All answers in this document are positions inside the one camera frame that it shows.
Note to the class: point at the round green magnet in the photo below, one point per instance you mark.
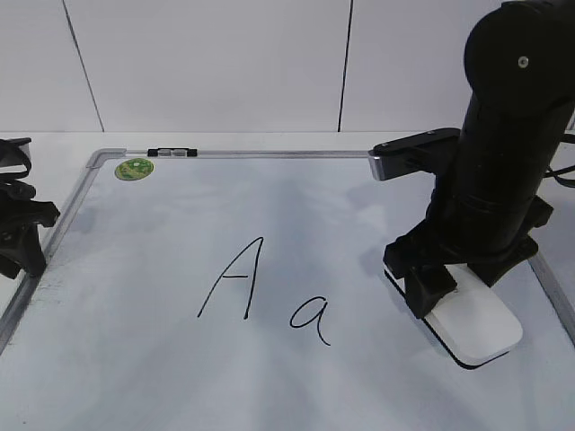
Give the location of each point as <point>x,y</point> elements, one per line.
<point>134,169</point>

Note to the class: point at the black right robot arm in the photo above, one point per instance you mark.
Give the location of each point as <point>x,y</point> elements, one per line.
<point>487,172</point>

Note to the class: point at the black hanging clip on frame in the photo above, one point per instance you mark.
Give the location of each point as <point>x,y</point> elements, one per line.
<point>183,152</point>

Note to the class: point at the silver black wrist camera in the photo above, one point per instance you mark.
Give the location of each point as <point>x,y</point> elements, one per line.
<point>431,151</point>

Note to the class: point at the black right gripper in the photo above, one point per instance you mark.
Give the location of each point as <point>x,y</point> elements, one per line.
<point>490,244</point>

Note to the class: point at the white whiteboard eraser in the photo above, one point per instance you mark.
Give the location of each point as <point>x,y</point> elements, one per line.
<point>470,325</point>

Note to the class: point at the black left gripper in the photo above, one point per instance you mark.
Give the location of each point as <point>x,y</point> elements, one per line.
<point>21,213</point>

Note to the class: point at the white board with aluminium frame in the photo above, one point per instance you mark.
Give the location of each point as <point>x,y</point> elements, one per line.
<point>232,293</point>

